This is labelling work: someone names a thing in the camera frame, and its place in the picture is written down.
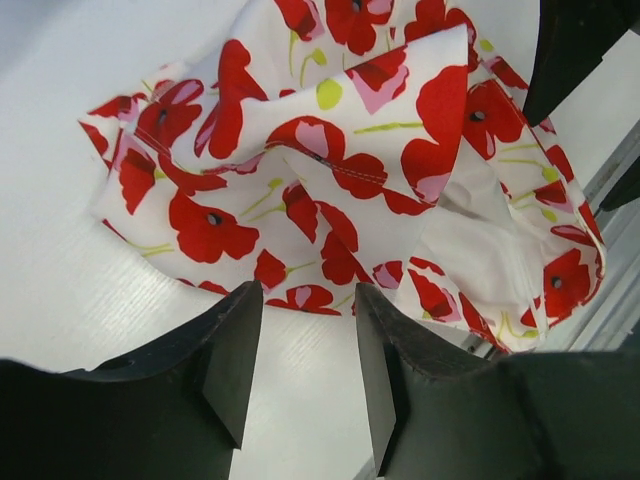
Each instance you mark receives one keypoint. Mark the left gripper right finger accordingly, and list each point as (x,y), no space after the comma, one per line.
(410,377)

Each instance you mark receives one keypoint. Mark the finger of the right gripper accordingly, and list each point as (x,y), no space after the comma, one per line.
(573,37)

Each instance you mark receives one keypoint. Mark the red poppy floral skirt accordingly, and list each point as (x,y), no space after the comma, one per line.
(322,144)

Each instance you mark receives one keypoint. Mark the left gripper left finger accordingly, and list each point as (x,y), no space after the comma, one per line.
(218,349)

